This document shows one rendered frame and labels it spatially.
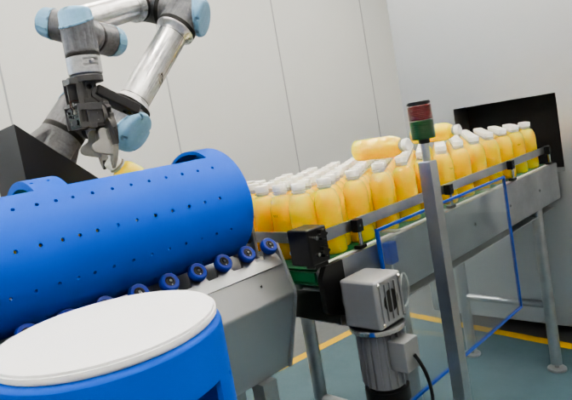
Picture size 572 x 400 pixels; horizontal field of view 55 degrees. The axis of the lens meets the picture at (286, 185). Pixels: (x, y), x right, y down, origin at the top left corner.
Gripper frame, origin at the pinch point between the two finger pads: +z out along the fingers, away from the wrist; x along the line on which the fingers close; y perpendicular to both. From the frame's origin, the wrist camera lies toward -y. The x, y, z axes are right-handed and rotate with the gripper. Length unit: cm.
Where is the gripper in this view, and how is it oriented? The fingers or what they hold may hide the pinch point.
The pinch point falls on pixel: (111, 162)
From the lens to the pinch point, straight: 133.2
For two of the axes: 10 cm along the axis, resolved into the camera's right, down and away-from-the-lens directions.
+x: 7.0, -0.5, -7.1
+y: -7.0, 1.7, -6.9
